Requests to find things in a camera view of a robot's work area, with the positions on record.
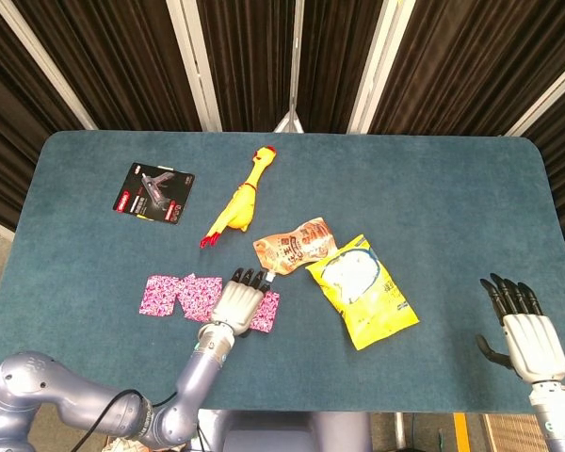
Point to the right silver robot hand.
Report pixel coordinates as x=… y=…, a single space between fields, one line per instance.
x=534 y=346

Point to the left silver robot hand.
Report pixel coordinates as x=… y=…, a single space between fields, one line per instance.
x=237 y=303

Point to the pink patterned cloth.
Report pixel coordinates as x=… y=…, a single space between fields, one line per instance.
x=162 y=294

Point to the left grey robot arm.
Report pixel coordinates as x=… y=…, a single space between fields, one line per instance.
x=66 y=391

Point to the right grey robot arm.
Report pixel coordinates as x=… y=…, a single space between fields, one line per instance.
x=558 y=414

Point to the orange spout pouch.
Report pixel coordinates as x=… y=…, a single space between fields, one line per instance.
x=292 y=245

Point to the yellow rubber chicken toy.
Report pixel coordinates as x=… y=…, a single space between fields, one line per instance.
x=237 y=207

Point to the yellow snack bag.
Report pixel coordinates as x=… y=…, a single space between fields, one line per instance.
x=367 y=306

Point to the black glue gun package card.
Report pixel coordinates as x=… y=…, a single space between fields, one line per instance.
x=153 y=193

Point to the grey robot torso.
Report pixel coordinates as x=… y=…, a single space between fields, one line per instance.
x=292 y=433

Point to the thin white frame post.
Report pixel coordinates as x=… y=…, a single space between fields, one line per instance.
x=295 y=56

